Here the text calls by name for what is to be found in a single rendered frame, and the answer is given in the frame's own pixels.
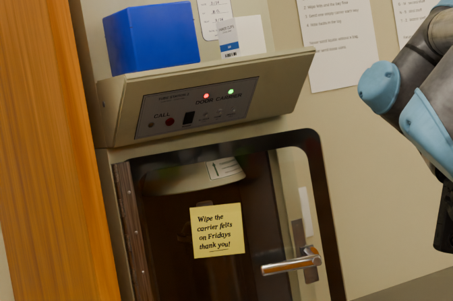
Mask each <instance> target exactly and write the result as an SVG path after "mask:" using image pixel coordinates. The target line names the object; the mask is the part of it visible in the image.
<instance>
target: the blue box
mask: <svg viewBox="0 0 453 301"><path fill-rule="evenodd" d="M194 20H195V19H193V12H192V8H191V2H190V1H178V2H172V3H159V4H153V5H141V6H135V7H127V8H125V9H122V10H121V11H118V12H116V13H113V14H111V15H108V16H107V17H105V18H103V19H102V23H103V27H104V35H105V39H106V43H107V50H108V54H109V62H110V66H111V73H112V76H113V77H115V76H118V75H123V74H127V73H135V72H141V71H149V70H154V69H162V68H167V67H176V66H180V65H189V64H194V63H199V62H200V61H201V60H200V52H199V48H198V40H197V36H196V31H195V24H194Z"/></svg>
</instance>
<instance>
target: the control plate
mask: <svg viewBox="0 0 453 301"><path fill-rule="evenodd" d="M258 79H259V76H257V77H249V78H245V79H237V80H233V81H225V82H220V83H212V84H208V85H203V86H196V87H191V88H183V89H179V90H171V91H167V92H159V93H155V94H147V95H143V98H142V105H141V108H140V114H139V118H138V123H137V127H136V131H135V137H134V139H141V138H145V137H151V136H155V135H162V134H165V133H172V132H176V131H182V130H186V129H193V128H197V127H203V126H207V125H214V124H218V123H224V122H229V121H235V120H239V119H245V118H246V116H247V112H248V110H249V106H250V104H251V100H252V98H253V94H254V91H255V87H256V85H257V82H258ZM230 89H234V92H233V93H232V94H228V91H229V90H230ZM205 93H209V97H208V98H203V95H204V94H205ZM232 107H236V109H235V112H233V111H231V108H232ZM219 109H222V114H218V113H217V110H219ZM193 111H195V114H194V117H193V122H192V123H190V124H186V125H183V120H184V117H185V113H186V112H193ZM204 112H208V116H203V113H204ZM169 118H173V119H174V120H175V122H174V123H173V124H172V125H171V126H167V125H166V124H165V121H166V120H167V119H169ZM151 122H153V123H154V126H153V127H150V128H149V127H148V124H149V123H151Z"/></svg>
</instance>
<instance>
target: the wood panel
mask: <svg viewBox="0 0 453 301"><path fill-rule="evenodd" d="M0 222H1V229H2V234H3V241H4V245H5V252H6V255H7V262H8V267H9V273H10V278H11V284H12V288H13V295H14V300H15V301H121V296H120V291H119V284H118V280H117V273H116V269H115V262H114V257H113V250H112V246H111V239H110V234H109V227H108V223H107V216H106V211H105V208H104V201H103V196H102V189H101V185H100V178H99V173H98V166H97V162H96V155H95V151H94V144H93V139H92V132H91V128H90V121H89V117H88V109H87V106H86V98H85V94H84V87H83V83H82V76H81V71H80V64H79V60H78V53H77V48H76V42H75V37H74V33H73V26H72V22H71V14H70V10H69V3H68V0H0Z"/></svg>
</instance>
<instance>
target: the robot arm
mask: <svg viewBox="0 0 453 301"><path fill-rule="evenodd" d="M357 91H358V95H359V97H360V99H362V101H364V103H366V105H368V106H369V107H370V108H371V109H372V111H373V112H374V113H376V114H378V115H380V116H381V117H382V118H383V119H384V120H385V121H387V122H388V123H389V124H391V125H392V126H393V127H394V128H395V129H396V130H397V131H398V132H399V133H401V134H402V135H403V136H404V137H406V138H407V139H408V140H409V141H410V142H411V143H412V144H413V145H414V146H415V147H416V148H417V150H418V151H419V153H420V154H421V156H422V158H423V159H424V161H425V163H426V164H427V166H428V168H429V169H430V171H431V173H432V174H433V175H434V176H436V178H437V179H438V180H439V181H440V182H441V183H443V188H442V196H441V200H440V208H439V211H438V216H437V224H436V228H435V236H434V240H433V247H434V249H435V250H438V251H440V252H443V253H450V254H453V0H440V2H439V3H438V4H437V5H435V6H434V7H433V8H432V9H431V11H430V13H429V15H428V16H427V17H426V19H425V20H424V21H423V23H422V24H421V25H420V26H419V28H418V29H417V31H416V32H415V33H414V34H413V35H412V37H411V38H410V40H409V41H408V42H407V43H406V44H405V46H404V47H403V48H402V49H401V51H400V52H399V53H398V54H397V56H396V57H395V58H394V60H393V61H392V62H389V61H385V60H382V61H377V62H375V63H374V64H373V65H372V66H371V67H370V68H367V69H366V70H365V71H364V73H363V74H362V76H361V77H360V80H359V83H358V86H357Z"/></svg>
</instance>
